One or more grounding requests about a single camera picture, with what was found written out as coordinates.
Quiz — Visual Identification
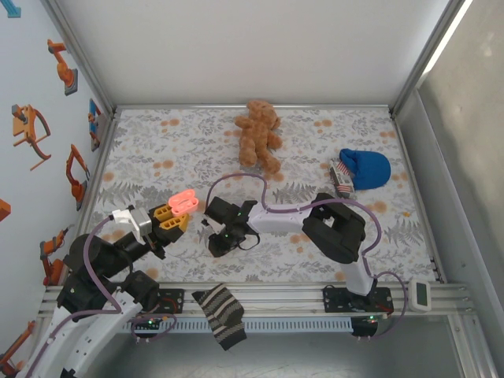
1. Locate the pink earbud charging case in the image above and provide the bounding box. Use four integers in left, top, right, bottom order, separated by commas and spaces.
168, 189, 199, 216

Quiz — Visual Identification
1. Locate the floral patterned table cloth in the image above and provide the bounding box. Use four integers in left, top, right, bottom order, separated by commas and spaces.
65, 106, 447, 285

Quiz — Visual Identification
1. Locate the black beige striped sock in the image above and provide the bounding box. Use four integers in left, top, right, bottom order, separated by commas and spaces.
191, 283, 248, 351

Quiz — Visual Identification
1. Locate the controller board with LED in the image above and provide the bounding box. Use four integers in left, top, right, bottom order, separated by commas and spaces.
351, 313, 386, 339
132, 313, 175, 332

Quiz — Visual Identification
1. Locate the brown teddy bear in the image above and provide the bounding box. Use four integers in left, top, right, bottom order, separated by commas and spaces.
235, 100, 284, 178

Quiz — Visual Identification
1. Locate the red white striped cloth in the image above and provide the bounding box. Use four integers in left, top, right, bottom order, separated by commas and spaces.
328, 157, 356, 198

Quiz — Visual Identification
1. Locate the orange clamp machine sticker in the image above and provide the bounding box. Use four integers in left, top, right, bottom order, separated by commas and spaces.
10, 104, 53, 172

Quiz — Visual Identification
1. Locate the blue cap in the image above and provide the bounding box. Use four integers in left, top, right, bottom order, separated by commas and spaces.
339, 148, 392, 191

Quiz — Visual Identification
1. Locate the orange robot sticker grey base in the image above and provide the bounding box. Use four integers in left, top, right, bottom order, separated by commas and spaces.
46, 38, 79, 97

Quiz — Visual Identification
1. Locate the white digital timer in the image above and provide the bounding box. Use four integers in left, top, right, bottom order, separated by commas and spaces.
408, 279, 432, 314

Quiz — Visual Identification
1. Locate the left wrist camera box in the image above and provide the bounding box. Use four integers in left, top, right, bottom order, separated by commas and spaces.
111, 206, 154, 239

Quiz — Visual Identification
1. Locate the thin aluminium frame rail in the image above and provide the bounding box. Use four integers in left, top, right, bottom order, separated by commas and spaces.
62, 109, 121, 284
391, 112, 448, 284
113, 103, 395, 113

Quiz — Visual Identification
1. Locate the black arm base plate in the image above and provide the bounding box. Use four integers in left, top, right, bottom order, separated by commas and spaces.
321, 287, 395, 315
113, 288, 185, 315

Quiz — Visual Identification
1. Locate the wide aluminium frame rail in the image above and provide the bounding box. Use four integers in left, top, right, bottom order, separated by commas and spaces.
37, 280, 473, 319

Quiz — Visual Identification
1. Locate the white slotted cable duct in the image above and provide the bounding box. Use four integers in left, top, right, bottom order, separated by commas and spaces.
121, 317, 354, 333

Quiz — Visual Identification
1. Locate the blue conveyor wall sticker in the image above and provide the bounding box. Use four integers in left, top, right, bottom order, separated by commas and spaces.
88, 98, 104, 153

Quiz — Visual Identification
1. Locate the aluminium frame post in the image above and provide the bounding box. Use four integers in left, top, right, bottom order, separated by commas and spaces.
387, 0, 473, 117
41, 0, 119, 115

